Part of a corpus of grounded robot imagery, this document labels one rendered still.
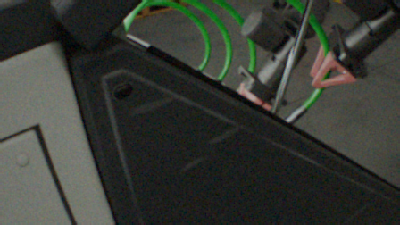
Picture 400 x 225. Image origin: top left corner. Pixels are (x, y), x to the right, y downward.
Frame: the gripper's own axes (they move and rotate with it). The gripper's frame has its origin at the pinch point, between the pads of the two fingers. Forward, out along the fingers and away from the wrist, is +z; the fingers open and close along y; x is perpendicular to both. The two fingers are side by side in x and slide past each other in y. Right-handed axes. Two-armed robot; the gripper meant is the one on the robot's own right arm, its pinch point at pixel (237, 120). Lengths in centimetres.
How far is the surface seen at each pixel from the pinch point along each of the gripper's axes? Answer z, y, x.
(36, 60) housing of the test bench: -9, 45, 43
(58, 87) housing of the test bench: -8, 43, 42
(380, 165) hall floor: 1, -163, -77
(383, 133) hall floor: -14, -181, -104
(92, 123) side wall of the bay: -6, 40, 42
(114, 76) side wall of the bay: -10, 40, 41
